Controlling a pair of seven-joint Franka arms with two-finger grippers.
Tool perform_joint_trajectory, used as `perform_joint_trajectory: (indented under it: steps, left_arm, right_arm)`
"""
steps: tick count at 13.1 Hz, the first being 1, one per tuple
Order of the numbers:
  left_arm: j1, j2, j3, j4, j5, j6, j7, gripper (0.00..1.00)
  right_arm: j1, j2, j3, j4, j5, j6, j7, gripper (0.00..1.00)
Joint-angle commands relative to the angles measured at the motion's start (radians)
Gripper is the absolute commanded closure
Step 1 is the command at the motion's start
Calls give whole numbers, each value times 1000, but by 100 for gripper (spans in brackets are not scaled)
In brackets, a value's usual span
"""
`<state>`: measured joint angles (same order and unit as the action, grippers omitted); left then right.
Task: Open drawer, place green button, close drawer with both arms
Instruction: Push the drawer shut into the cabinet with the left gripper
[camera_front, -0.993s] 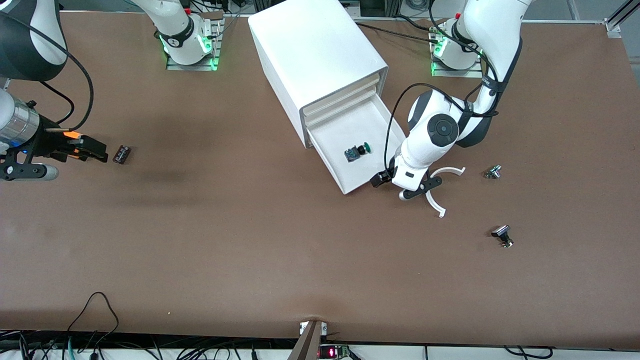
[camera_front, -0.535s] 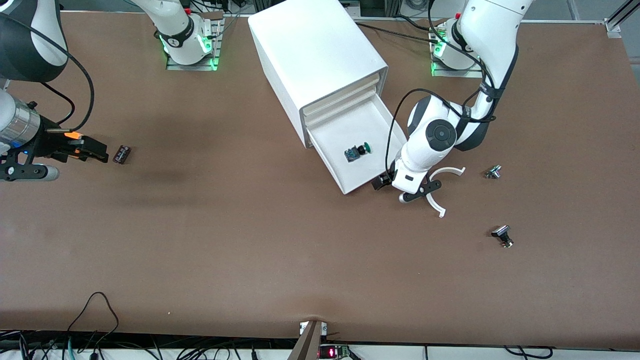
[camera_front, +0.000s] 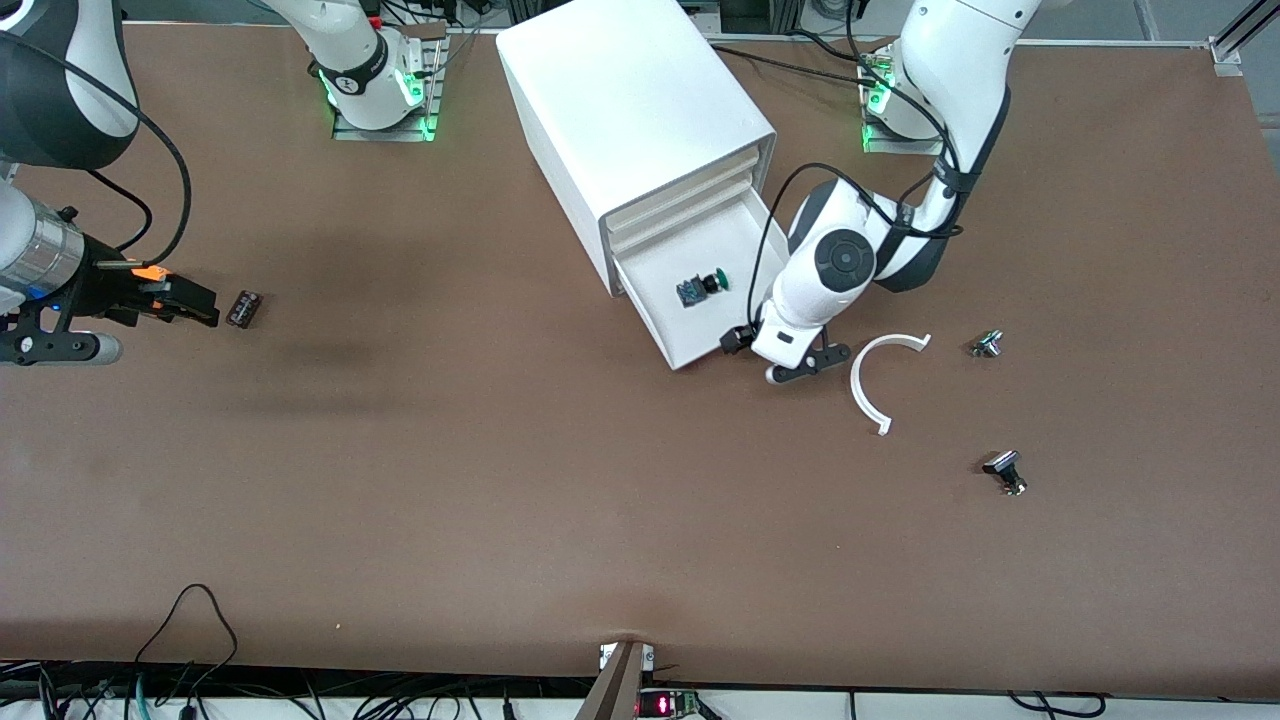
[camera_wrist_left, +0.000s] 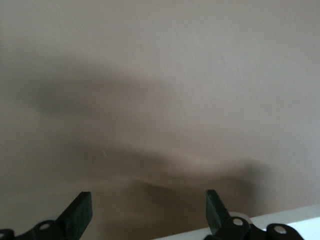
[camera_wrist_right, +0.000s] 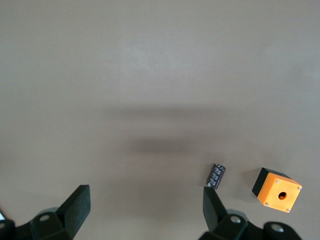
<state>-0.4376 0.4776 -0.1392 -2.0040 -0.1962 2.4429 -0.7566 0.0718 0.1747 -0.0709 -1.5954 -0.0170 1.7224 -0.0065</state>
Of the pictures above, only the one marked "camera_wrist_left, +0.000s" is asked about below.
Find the white tray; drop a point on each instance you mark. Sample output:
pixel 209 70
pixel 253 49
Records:
pixel 287 217

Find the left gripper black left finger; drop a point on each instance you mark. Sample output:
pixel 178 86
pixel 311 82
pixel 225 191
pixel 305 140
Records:
pixel 75 217

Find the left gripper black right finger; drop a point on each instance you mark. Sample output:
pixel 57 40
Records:
pixel 217 220

